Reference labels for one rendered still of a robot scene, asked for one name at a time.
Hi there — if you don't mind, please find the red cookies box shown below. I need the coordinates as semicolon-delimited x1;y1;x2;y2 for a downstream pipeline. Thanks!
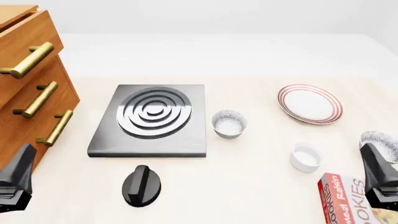
317;172;398;224

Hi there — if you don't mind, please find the patterned bowl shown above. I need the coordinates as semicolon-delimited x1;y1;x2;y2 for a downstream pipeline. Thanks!
211;109;249;141
358;131;398;164

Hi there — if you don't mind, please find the round black stove knob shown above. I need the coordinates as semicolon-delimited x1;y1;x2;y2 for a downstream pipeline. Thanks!
121;164;163;208

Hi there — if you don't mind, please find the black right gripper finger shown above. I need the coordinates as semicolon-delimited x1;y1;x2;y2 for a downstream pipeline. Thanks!
360;142;398;190

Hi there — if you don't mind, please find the long brass drawer handle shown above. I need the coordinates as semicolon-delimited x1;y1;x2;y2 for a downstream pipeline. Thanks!
0;41;55;80

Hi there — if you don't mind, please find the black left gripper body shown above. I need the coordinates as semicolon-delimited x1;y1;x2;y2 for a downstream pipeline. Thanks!
0;185;33;213

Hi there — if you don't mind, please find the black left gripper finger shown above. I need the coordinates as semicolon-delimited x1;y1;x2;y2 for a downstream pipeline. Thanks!
0;142;38;195

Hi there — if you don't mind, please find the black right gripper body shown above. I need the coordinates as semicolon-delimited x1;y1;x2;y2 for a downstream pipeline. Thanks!
364;184;398;210

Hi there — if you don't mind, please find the wooden drawer, slightly open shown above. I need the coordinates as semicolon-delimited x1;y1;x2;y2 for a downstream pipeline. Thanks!
0;9;65;82

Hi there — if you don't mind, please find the white plate with red rings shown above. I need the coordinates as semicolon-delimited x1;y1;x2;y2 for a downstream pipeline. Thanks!
277;83;345;126

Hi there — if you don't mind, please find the wooden cabinet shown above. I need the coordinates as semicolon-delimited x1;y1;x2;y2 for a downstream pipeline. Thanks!
0;4;81;174

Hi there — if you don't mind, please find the small white ramekin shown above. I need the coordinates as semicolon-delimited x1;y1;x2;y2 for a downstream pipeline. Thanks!
290;142;323;174

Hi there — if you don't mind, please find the flat black stove plate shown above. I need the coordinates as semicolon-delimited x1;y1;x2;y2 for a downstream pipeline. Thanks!
86;84;208;159

